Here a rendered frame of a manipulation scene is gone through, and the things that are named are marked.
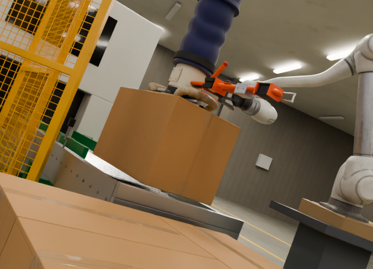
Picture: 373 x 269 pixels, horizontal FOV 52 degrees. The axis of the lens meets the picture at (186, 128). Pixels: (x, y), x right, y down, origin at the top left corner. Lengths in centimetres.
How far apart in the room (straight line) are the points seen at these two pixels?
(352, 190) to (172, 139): 79
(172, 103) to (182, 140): 17
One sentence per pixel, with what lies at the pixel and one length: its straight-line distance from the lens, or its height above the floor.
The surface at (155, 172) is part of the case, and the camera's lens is 163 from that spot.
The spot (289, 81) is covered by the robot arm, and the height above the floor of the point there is 135.
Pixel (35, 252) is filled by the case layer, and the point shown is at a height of 54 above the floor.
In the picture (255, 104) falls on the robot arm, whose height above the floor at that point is 116.
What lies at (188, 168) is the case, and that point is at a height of 75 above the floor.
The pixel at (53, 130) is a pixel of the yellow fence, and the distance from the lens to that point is 215.
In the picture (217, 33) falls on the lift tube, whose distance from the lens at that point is 199.
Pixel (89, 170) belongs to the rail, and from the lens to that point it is 176.
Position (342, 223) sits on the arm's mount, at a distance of 185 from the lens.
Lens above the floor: 78
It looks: 4 degrees up
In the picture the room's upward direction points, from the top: 22 degrees clockwise
